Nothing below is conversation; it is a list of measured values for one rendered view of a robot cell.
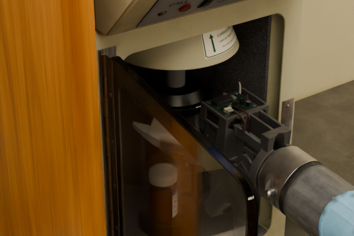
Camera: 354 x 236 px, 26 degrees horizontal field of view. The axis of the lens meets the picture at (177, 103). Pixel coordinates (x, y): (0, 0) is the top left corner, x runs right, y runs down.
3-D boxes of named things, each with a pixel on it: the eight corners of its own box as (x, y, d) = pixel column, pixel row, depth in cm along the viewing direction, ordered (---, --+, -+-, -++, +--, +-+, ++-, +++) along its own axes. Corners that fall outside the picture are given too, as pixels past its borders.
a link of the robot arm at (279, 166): (320, 203, 95) (271, 226, 91) (294, 183, 98) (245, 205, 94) (329, 153, 91) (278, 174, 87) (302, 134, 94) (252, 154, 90)
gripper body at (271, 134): (241, 84, 101) (305, 126, 93) (235, 138, 106) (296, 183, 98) (195, 99, 97) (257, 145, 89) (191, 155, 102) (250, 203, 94)
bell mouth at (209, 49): (85, 38, 107) (83, 1, 104) (187, 12, 116) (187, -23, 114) (158, 82, 94) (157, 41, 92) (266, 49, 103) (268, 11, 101)
